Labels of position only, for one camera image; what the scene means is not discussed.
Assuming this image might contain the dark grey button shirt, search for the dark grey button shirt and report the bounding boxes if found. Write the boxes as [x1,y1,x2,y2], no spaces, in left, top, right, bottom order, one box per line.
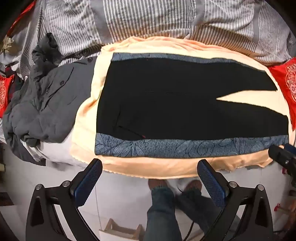
[3,32,102,166]

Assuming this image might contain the black pants with blue-grey trim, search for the black pants with blue-grey trim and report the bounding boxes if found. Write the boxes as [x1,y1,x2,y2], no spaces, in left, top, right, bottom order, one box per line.
[95,52,290,158]

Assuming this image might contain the red embroidered pillow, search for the red embroidered pillow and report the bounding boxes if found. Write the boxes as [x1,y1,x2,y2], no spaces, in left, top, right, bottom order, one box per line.
[269,57,296,130]

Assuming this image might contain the grey white striped duvet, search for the grey white striped duvet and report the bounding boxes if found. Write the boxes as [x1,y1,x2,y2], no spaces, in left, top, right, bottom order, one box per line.
[0,0,292,80]

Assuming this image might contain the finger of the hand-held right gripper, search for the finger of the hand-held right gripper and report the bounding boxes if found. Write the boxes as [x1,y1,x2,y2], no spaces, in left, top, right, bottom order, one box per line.
[284,143,296,158]
[268,145,296,183]

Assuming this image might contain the red patterned cushion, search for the red patterned cushion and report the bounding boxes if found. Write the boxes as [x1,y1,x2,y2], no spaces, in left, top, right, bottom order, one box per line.
[0,75,15,119]

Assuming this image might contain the person's left leg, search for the person's left leg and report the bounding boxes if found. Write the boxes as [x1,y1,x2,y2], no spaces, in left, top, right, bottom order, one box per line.
[143,179,183,241]

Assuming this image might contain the black cable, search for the black cable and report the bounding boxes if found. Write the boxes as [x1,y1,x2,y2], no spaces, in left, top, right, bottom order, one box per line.
[185,220,197,241]

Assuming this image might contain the red cloth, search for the red cloth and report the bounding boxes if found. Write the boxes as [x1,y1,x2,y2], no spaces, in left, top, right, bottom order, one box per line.
[9,0,36,32]

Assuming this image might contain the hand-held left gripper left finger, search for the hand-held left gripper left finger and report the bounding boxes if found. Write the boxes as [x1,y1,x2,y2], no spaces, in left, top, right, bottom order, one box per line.
[25,159,103,241]

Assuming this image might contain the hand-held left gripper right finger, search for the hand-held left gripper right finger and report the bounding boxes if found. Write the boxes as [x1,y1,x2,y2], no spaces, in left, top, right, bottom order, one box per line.
[196,159,275,241]

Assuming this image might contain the peach blanket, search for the peach blanket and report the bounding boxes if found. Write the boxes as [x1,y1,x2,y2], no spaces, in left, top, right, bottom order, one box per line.
[69,36,296,179]

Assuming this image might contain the wooden stool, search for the wooden stool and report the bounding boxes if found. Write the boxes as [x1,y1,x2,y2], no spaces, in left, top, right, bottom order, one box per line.
[99,218,147,241]

